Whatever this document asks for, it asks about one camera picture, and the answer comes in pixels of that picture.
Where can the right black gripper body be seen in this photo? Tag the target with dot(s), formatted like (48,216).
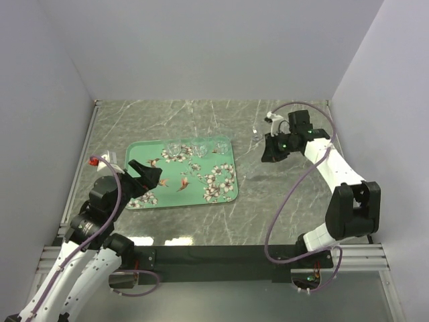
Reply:
(285,143)

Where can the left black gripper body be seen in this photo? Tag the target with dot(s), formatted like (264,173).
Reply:
(131,188)

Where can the clear glass wide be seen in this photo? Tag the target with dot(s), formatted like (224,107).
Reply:
(200,146)

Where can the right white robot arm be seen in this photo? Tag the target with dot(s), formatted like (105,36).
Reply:
(354,207)

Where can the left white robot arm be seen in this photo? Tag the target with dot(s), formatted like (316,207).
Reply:
(91,251)

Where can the green floral bird tray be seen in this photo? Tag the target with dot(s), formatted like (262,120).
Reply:
(195,181)

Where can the clear stemmed glass far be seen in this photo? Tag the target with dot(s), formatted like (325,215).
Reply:
(257,134)

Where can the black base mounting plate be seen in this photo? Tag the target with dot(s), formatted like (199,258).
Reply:
(220,263)

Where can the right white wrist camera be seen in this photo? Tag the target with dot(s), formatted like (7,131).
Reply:
(276,122)

